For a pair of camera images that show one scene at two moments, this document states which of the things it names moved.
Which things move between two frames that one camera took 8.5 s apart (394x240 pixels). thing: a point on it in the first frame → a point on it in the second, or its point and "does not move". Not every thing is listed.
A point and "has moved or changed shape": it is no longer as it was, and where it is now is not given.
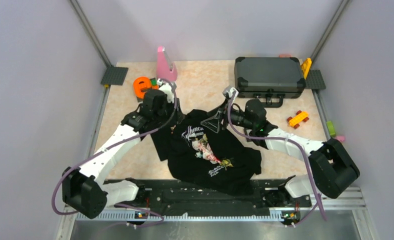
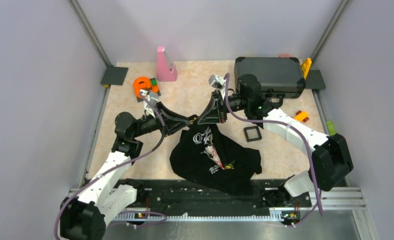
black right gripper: (214, 122) → (216, 111)
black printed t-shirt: (206, 158) has moved or changed shape
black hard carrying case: (269, 79) does not move
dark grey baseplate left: (114, 75) does not move
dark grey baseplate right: (315, 80) does not move
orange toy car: (295, 120) does not move
